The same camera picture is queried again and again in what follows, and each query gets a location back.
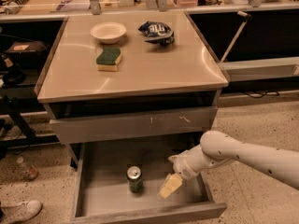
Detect white stick black tip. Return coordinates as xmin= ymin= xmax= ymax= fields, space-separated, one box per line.
xmin=221 ymin=11 xmax=251 ymax=63

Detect plastic bottle on floor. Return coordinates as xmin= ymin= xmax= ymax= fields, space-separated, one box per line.
xmin=17 ymin=157 xmax=38 ymax=180

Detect grey drawer cabinet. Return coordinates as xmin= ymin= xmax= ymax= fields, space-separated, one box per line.
xmin=34 ymin=10 xmax=231 ymax=170

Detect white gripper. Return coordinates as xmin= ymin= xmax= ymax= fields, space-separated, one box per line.
xmin=158 ymin=151 xmax=199 ymax=199

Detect black bag on shelf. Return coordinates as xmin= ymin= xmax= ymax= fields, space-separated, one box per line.
xmin=4 ymin=41 xmax=48 ymax=69

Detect green yellow sponge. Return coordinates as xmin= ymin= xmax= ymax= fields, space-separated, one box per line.
xmin=96 ymin=47 xmax=122 ymax=72

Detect white sneaker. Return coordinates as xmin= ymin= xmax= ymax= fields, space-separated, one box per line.
xmin=0 ymin=200 xmax=43 ymax=224

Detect blue chip bag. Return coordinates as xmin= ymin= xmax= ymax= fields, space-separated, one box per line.
xmin=138 ymin=21 xmax=175 ymax=47

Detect closed grey top drawer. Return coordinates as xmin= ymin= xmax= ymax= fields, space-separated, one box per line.
xmin=50 ymin=106 xmax=217 ymax=144

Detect green soda can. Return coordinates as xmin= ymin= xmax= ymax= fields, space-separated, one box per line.
xmin=126 ymin=166 xmax=143 ymax=192

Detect open grey middle drawer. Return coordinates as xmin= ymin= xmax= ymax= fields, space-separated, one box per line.
xmin=70 ymin=134 xmax=227 ymax=224

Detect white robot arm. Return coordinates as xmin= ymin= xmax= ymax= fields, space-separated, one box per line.
xmin=158 ymin=131 xmax=299 ymax=199

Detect white bowl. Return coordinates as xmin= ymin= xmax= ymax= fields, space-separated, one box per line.
xmin=91 ymin=22 xmax=127 ymax=44

